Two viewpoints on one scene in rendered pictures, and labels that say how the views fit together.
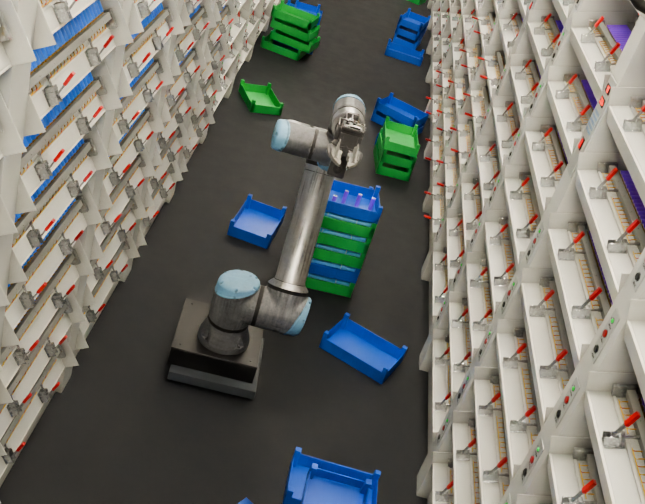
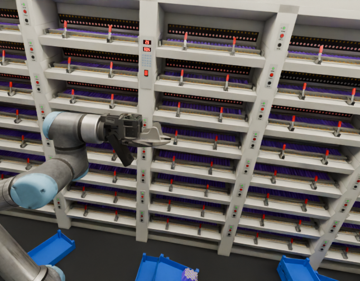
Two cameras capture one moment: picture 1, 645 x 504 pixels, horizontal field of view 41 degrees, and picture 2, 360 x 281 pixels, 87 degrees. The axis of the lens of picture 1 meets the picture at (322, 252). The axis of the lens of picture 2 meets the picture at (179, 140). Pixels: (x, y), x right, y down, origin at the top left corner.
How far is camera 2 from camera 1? 208 cm
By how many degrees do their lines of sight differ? 73
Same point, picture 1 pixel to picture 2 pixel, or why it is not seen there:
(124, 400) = not seen: outside the picture
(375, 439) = (114, 255)
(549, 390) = (223, 149)
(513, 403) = (195, 170)
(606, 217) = (199, 86)
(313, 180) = not seen: outside the picture
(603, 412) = (276, 127)
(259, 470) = not seen: outside the picture
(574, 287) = (200, 117)
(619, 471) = (303, 131)
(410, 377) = (73, 233)
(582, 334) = (231, 122)
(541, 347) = (197, 146)
